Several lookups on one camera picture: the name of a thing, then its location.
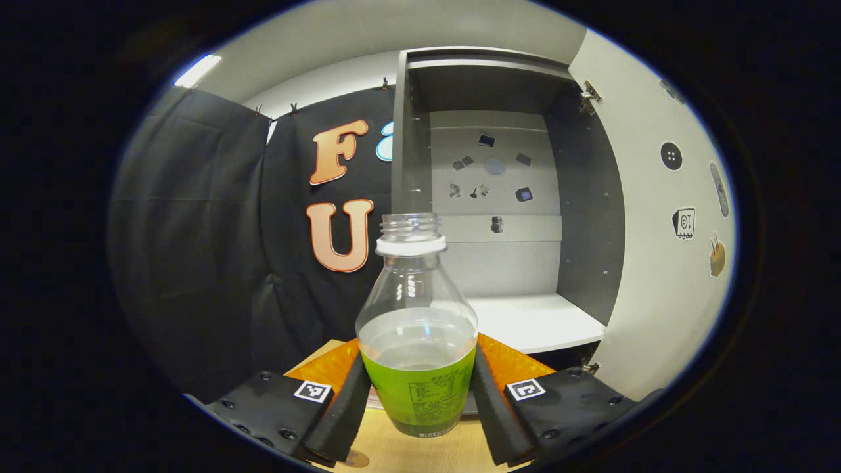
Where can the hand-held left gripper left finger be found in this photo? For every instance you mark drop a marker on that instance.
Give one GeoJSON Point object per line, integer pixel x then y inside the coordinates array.
{"type": "Point", "coordinates": [341, 414]}

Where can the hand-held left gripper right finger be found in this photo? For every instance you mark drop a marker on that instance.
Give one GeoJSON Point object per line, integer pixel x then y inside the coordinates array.
{"type": "Point", "coordinates": [493, 414]}

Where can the brown round coaster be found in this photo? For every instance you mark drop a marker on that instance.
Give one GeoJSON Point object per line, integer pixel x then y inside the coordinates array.
{"type": "Point", "coordinates": [357, 458]}

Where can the green label plastic bottle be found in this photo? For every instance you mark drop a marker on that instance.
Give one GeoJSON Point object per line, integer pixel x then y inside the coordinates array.
{"type": "Point", "coordinates": [420, 387]}

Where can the grey cabinet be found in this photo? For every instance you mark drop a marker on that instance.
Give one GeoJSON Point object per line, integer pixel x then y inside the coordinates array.
{"type": "Point", "coordinates": [585, 197]}

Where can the white cabinet shelf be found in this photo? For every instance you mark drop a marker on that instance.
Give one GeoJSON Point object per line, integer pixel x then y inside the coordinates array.
{"type": "Point", "coordinates": [525, 322]}

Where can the metal door hinge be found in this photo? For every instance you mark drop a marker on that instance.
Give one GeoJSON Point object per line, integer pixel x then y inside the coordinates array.
{"type": "Point", "coordinates": [589, 95]}
{"type": "Point", "coordinates": [591, 368]}

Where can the black backdrop cloth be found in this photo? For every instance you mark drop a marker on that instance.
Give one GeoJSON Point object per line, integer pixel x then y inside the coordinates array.
{"type": "Point", "coordinates": [197, 230]}

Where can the narrow ceiling light panel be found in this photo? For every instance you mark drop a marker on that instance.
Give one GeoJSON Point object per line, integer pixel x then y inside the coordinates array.
{"type": "Point", "coordinates": [197, 71]}

